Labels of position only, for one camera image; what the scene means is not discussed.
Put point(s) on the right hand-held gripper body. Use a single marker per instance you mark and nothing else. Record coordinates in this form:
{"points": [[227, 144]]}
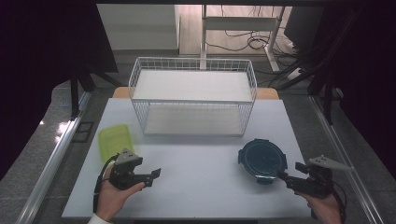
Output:
{"points": [[320, 183]]}

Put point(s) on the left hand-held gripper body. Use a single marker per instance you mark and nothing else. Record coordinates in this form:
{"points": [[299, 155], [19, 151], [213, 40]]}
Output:
{"points": [[123, 177]]}

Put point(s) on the green rectangular plastic container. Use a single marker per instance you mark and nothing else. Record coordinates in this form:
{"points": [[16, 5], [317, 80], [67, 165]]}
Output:
{"points": [[113, 141]]}

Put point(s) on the round container with dark lid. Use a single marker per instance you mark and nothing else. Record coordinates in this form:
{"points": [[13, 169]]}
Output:
{"points": [[262, 160]]}

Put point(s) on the person's left hand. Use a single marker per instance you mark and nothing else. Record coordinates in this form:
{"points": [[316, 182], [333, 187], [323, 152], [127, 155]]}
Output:
{"points": [[109, 199]]}

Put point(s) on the person's right hand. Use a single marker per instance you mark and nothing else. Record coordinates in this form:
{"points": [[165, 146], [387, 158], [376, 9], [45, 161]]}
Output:
{"points": [[325, 210]]}

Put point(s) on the black tripod stand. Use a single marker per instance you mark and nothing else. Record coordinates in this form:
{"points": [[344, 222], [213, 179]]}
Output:
{"points": [[327, 93], [74, 93]]}

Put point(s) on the white power strip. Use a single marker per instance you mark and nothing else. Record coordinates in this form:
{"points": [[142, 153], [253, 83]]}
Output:
{"points": [[294, 74]]}

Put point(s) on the dark curtain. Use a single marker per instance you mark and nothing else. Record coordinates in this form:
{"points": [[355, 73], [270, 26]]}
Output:
{"points": [[370, 77], [40, 62]]}

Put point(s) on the black monitor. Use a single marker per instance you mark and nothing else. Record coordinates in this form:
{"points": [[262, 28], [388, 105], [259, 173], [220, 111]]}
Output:
{"points": [[303, 26]]}

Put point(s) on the white cabinet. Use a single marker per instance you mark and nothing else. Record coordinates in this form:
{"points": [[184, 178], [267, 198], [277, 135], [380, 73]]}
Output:
{"points": [[137, 28]]}

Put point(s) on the aluminium rail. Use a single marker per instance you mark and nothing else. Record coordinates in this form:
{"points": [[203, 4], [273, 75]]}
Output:
{"points": [[51, 165], [348, 168]]}

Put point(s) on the white desk frame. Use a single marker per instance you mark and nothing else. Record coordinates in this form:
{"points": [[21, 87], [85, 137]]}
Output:
{"points": [[239, 23]]}

